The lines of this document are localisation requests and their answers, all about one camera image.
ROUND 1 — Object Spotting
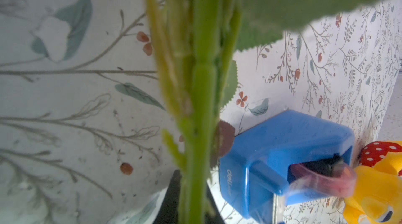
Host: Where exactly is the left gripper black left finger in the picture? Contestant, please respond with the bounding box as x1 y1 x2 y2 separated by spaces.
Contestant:
153 170 182 224

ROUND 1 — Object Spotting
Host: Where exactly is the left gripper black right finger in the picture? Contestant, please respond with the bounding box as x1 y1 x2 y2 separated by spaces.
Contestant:
205 185 225 224

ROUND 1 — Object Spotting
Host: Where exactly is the blue tape dispenser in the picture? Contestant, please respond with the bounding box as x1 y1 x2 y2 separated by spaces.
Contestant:
219 110 357 224

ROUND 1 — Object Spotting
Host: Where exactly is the pink artificial flower bouquet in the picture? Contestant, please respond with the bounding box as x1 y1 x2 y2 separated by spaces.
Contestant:
145 0 378 224

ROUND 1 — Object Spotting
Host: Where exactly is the yellow plush toy red hat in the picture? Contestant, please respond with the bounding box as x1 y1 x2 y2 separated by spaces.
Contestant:
343 141 402 224

